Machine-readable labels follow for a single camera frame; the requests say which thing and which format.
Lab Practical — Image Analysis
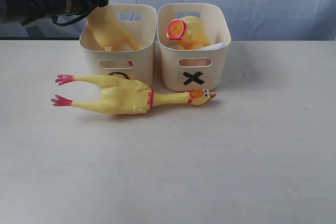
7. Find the headless yellow rubber chicken body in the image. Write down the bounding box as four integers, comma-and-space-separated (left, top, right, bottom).
166, 16, 210, 50

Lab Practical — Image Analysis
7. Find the broken chicken neck with squeaker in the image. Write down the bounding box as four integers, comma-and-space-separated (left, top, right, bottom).
199, 42, 226, 50

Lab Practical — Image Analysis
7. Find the cream bin with X mark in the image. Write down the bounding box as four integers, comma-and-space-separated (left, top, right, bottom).
157, 3, 231, 91

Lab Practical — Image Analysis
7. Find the cream bin with circle mark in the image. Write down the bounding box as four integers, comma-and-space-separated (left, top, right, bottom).
79, 4, 156, 85

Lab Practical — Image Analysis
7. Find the yellow rubber chicken face down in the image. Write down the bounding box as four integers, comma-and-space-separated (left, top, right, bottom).
87, 5, 140, 51

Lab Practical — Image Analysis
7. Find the yellow rubber chicken facing up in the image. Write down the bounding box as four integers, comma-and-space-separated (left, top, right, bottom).
51, 74, 216, 115

